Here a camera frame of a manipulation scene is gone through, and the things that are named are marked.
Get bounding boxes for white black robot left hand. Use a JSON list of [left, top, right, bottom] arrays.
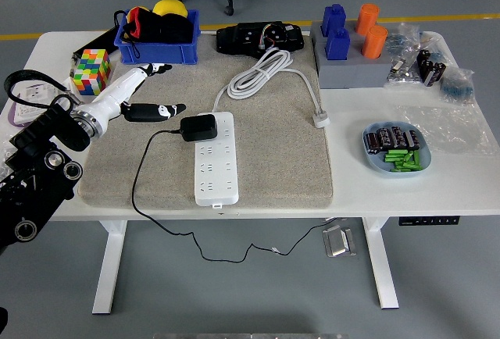
[[87, 62, 187, 136]]

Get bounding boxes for black power adapter with cord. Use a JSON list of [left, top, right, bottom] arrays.
[[131, 113, 341, 264]]

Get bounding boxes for white power strip with cable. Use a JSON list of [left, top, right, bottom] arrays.
[[194, 48, 331, 210]]

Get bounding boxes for multicolour puzzle cube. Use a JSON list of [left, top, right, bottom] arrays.
[[72, 48, 112, 97]]

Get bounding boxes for black flat bar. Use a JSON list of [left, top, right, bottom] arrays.
[[71, 28, 118, 70]]

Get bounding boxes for blue plastic bin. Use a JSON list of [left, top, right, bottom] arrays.
[[113, 9, 202, 66]]

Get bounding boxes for purple plate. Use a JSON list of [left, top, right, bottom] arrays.
[[6, 98, 44, 127]]

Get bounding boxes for yellow ball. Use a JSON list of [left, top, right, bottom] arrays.
[[152, 0, 189, 18]]

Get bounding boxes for clear bag of screws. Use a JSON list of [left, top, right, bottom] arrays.
[[0, 139, 20, 176]]

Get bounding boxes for black electronic socket device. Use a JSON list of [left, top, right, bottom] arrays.
[[216, 20, 305, 59]]

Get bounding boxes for grey-brown mat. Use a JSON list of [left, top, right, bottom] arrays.
[[77, 36, 335, 210]]

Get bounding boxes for blue bottle-shaped block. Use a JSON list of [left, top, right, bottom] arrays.
[[325, 27, 352, 62], [320, 3, 348, 38]]

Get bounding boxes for grey block base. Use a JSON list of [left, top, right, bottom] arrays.
[[310, 21, 394, 91]]

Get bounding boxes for black cylindrical capacitor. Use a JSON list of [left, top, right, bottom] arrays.
[[416, 49, 430, 74], [425, 62, 448, 88], [365, 131, 382, 155], [420, 59, 435, 82], [377, 127, 394, 149], [390, 126, 408, 148], [405, 130, 422, 151]]

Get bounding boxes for metal plates on floor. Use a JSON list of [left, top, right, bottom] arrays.
[[321, 225, 358, 259]]

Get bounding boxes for orange cylinder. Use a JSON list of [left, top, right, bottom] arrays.
[[361, 25, 389, 60], [354, 3, 380, 37]]

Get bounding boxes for light blue plate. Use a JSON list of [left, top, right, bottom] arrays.
[[362, 120, 432, 180]]

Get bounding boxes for clear bag of metal parts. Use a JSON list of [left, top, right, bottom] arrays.
[[384, 22, 425, 90]]

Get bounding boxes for white table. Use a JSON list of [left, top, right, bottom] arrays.
[[0, 30, 500, 315]]

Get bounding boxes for clear bag of blue parts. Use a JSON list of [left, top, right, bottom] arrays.
[[420, 30, 450, 62]]

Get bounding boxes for empty clear plastic bag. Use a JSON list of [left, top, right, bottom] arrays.
[[392, 103, 498, 157]]

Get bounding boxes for black table control panel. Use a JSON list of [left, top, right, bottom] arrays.
[[398, 216, 461, 227]]

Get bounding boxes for small bag of blue parts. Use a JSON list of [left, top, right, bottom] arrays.
[[437, 67, 477, 105]]

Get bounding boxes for white wall socket box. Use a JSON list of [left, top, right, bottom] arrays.
[[13, 82, 68, 118]]

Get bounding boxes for black red drawstring pouch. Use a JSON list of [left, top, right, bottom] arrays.
[[120, 6, 195, 59]]

